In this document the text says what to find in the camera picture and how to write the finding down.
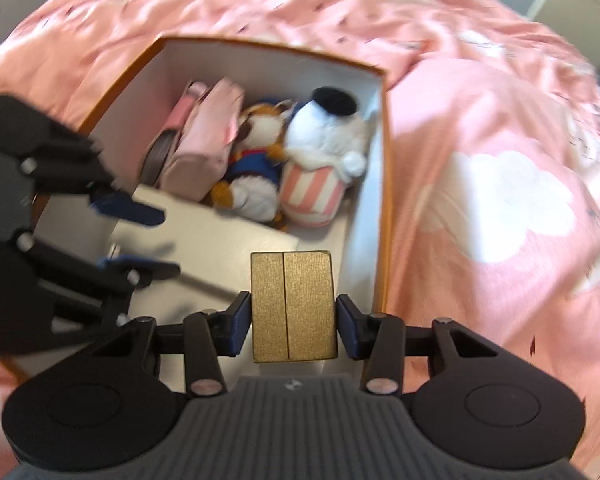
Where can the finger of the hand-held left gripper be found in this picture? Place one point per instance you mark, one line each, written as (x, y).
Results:
(130, 263)
(130, 209)

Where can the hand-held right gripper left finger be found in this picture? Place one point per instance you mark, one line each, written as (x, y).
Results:
(239, 325)

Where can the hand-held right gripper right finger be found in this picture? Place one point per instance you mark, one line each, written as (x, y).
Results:
(349, 330)

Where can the gold box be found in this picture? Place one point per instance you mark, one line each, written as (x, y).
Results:
(295, 305)

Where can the cream case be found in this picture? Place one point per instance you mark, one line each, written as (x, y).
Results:
(205, 240)

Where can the pink pouch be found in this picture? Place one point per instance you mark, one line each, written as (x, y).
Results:
(200, 150)

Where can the pink case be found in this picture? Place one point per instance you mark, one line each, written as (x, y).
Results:
(176, 115)

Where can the brown white plush dog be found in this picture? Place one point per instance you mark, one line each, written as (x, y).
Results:
(252, 190)

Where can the white plush dog striped base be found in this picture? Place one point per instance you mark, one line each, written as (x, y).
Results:
(320, 135)

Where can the orange cardboard box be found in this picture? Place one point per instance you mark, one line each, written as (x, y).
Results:
(330, 85)

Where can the pink printed blanket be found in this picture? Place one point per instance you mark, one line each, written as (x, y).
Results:
(480, 110)

